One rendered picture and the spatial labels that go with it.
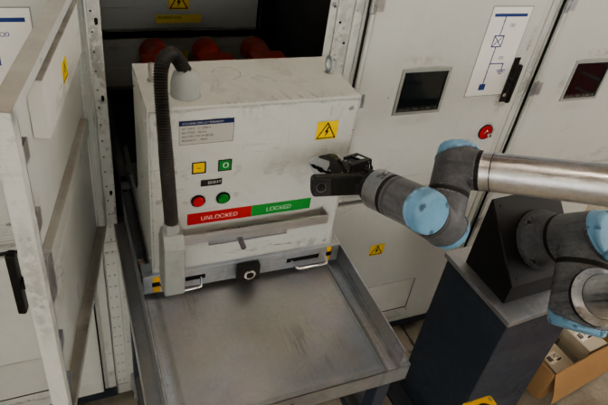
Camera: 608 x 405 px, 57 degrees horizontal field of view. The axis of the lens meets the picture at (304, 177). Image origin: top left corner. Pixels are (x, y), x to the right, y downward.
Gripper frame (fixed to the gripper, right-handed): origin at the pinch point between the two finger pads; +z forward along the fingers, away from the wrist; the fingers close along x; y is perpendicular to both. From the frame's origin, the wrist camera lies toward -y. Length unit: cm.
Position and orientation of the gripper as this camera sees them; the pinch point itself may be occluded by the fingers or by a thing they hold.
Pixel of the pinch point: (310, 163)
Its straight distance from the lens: 135.2
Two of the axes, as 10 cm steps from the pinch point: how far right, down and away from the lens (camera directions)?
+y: 8.0, -2.6, 5.5
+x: -0.3, -9.1, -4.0
